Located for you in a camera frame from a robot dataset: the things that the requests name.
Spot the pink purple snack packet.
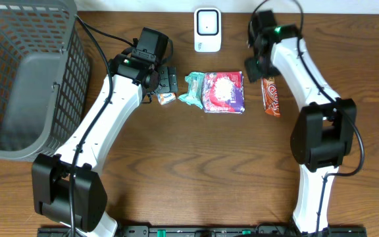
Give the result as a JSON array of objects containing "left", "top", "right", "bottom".
[{"left": 202, "top": 71, "right": 245, "bottom": 114}]

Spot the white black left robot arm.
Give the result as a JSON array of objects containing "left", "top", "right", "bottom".
[{"left": 32, "top": 54, "right": 178, "bottom": 236}]

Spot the teal snack wrapper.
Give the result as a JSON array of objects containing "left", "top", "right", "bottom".
[{"left": 178, "top": 72, "right": 205, "bottom": 109}]

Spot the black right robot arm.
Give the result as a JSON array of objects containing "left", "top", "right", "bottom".
[{"left": 245, "top": 23, "right": 361, "bottom": 236}]

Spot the orange chocolate bar wrapper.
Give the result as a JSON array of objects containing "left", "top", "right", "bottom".
[{"left": 261, "top": 77, "right": 280, "bottom": 117}]

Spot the orange white snack packet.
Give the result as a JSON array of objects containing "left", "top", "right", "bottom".
[{"left": 157, "top": 93, "right": 176, "bottom": 105}]

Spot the white barcode scanner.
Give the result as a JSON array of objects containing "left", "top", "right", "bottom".
[{"left": 193, "top": 7, "right": 222, "bottom": 53}]

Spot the dark grey plastic basket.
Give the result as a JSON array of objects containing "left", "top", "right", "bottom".
[{"left": 0, "top": 0, "right": 90, "bottom": 161}]

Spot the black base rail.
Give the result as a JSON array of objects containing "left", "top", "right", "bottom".
[{"left": 38, "top": 223, "right": 368, "bottom": 237}]

